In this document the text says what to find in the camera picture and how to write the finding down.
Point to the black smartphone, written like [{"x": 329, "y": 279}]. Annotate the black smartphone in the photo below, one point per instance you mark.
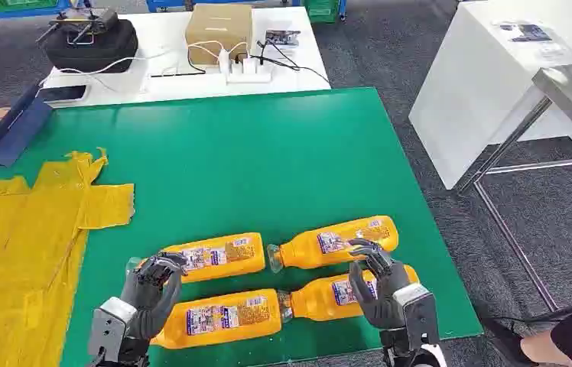
[{"x": 63, "y": 93}]

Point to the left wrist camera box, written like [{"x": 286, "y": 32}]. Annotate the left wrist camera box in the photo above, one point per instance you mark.
[{"x": 108, "y": 326}]

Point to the green mat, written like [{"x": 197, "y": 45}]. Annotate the green mat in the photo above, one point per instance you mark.
[{"x": 245, "y": 167}]

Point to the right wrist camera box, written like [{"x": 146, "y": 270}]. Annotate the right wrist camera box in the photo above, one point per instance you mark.
[{"x": 420, "y": 314}]

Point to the printed leaflet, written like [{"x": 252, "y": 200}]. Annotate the printed leaflet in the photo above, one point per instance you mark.
[{"x": 531, "y": 34}]

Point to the brown cardboard box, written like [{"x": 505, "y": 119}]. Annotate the brown cardboard box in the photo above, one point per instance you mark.
[{"x": 217, "y": 30}]

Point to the blue folder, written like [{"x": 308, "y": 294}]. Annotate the blue folder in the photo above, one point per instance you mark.
[{"x": 15, "y": 129}]

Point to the yellow plastic sheet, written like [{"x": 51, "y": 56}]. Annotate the yellow plastic sheet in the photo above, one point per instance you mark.
[{"x": 17, "y": 253}]

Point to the white cabinet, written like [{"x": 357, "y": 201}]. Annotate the white cabinet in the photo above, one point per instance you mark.
[{"x": 473, "y": 91}]

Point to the orange drink bottle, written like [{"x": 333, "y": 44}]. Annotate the orange drink bottle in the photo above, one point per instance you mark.
[
  {"x": 316, "y": 299},
  {"x": 306, "y": 248},
  {"x": 215, "y": 256},
  {"x": 225, "y": 319}
]

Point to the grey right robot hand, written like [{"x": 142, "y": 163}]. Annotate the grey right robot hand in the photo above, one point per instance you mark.
[{"x": 382, "y": 304}]

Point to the white table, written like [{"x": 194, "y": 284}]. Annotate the white table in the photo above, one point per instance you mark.
[{"x": 164, "y": 40}]

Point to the green crate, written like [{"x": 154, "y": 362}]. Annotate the green crate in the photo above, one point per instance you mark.
[{"x": 322, "y": 9}]

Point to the white charger plug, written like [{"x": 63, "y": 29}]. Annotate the white charger plug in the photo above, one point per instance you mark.
[{"x": 223, "y": 60}]

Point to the white power strip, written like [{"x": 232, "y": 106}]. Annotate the white power strip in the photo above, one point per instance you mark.
[{"x": 248, "y": 75}]

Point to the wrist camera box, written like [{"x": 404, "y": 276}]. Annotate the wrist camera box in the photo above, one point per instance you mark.
[
  {"x": 108, "y": 326},
  {"x": 420, "y": 314}
]

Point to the black carry bag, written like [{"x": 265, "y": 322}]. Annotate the black carry bag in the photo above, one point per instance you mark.
[{"x": 91, "y": 50}]

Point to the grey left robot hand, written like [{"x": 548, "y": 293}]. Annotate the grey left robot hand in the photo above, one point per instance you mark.
[{"x": 152, "y": 299}]

